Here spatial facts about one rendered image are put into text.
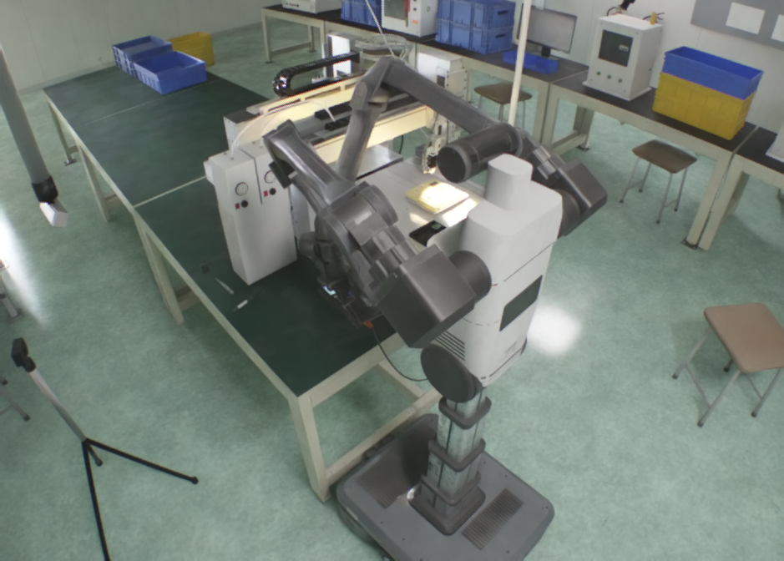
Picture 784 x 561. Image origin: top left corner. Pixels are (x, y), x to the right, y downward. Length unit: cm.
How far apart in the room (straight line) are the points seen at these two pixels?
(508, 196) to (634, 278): 251
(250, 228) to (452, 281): 109
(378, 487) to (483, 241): 122
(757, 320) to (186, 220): 263
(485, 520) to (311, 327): 89
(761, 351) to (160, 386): 279
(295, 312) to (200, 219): 77
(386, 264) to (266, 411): 171
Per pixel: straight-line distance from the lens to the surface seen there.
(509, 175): 84
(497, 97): 437
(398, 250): 77
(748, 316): 262
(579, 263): 330
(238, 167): 162
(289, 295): 178
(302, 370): 155
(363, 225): 80
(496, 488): 189
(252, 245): 178
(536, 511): 188
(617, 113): 376
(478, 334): 95
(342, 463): 204
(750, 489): 263
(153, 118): 358
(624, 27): 389
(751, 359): 241
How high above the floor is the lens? 193
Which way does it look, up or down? 39 degrees down
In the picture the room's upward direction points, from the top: straight up
